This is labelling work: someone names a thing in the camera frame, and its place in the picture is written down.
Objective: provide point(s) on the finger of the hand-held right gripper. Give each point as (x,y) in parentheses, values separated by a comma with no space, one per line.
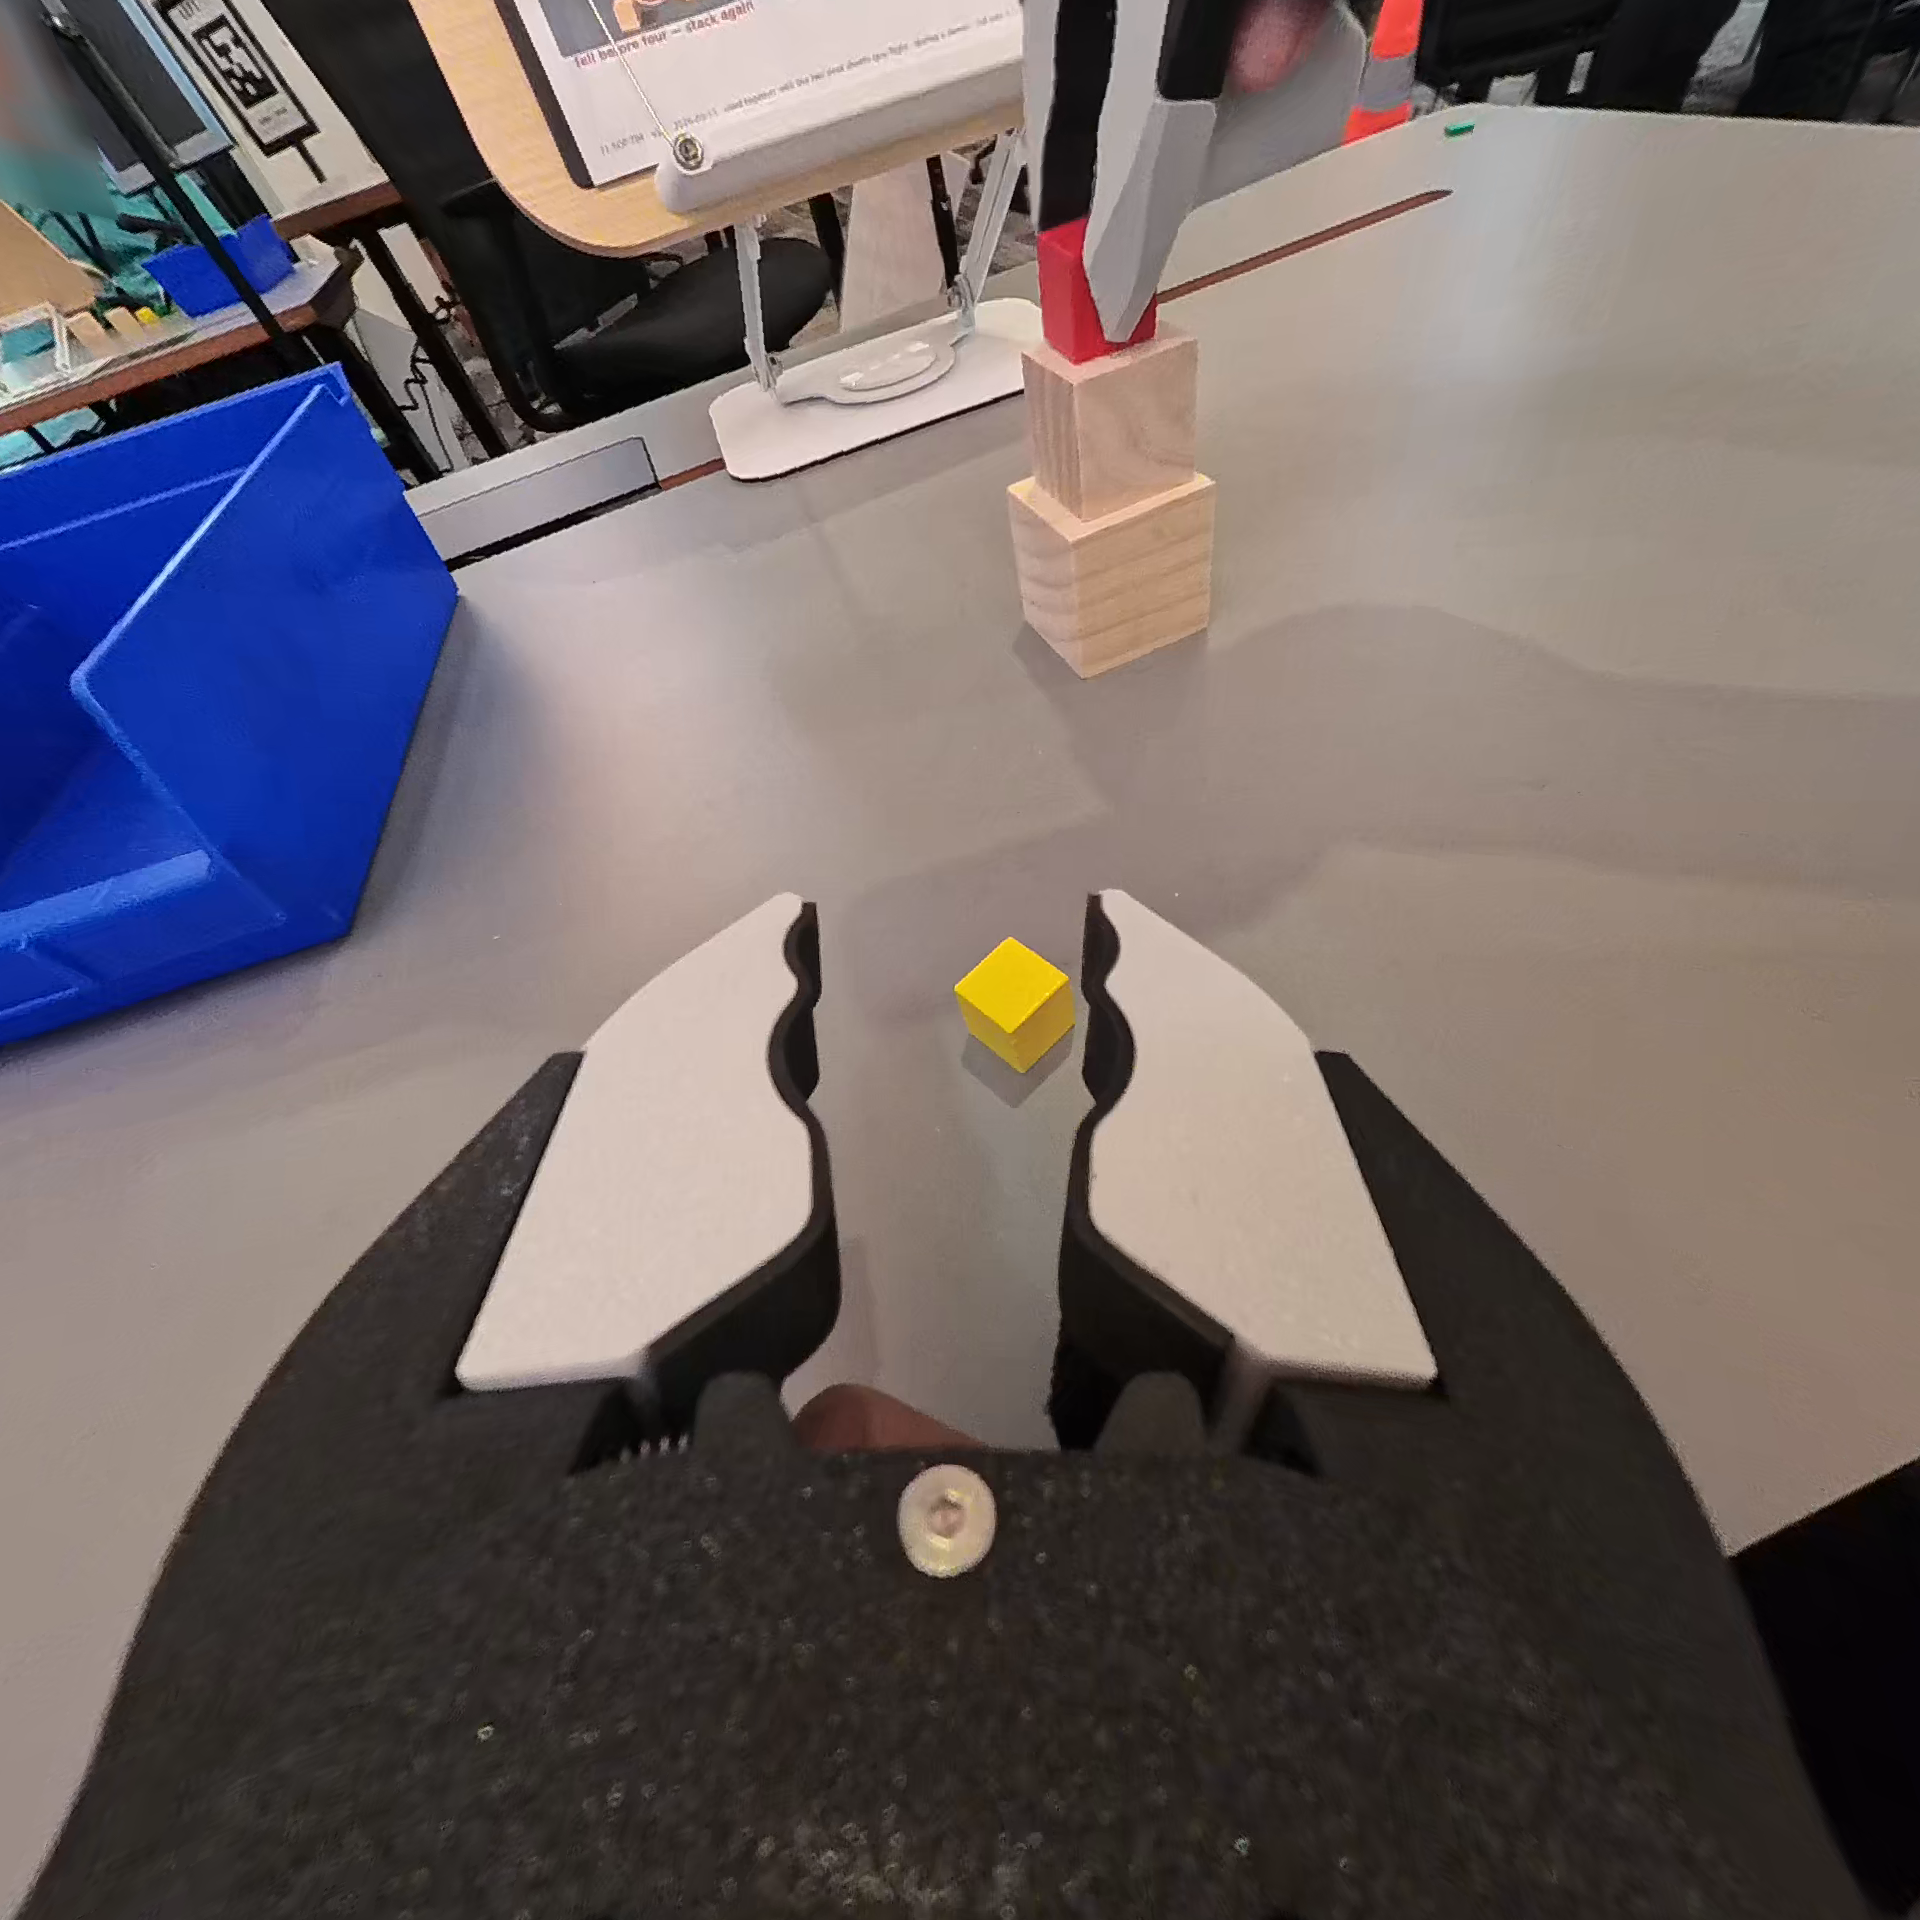
(1065,105)
(1154,165)

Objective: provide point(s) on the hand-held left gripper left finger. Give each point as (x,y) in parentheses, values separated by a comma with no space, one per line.
(644,1187)

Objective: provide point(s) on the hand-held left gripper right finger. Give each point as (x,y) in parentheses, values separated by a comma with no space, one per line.
(1250,1187)

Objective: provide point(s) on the red wooden cube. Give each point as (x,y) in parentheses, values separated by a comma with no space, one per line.
(1074,286)

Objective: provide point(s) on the medium wooden cube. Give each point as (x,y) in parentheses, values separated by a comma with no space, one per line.
(1112,422)

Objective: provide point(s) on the yellow wooden cube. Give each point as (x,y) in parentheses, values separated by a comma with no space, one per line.
(1018,1004)

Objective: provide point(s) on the large wooden cube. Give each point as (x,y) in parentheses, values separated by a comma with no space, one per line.
(1112,577)

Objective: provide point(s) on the blue plastic bin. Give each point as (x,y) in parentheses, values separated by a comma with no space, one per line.
(210,691)

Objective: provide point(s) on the person's right hand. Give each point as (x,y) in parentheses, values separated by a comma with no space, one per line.
(1276,38)

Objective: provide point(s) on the orange striped traffic cone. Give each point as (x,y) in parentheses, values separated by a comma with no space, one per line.
(1380,121)

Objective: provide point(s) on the white instruction sheet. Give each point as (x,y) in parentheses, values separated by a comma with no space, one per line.
(749,46)

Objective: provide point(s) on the black office chair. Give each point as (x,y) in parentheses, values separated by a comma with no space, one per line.
(601,301)

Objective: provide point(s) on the small blue bin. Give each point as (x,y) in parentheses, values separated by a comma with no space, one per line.
(217,277)

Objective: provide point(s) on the brown wooden desk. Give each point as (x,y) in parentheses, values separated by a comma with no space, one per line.
(180,345)

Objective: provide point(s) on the pale board on stand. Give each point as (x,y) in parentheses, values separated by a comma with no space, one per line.
(45,286)

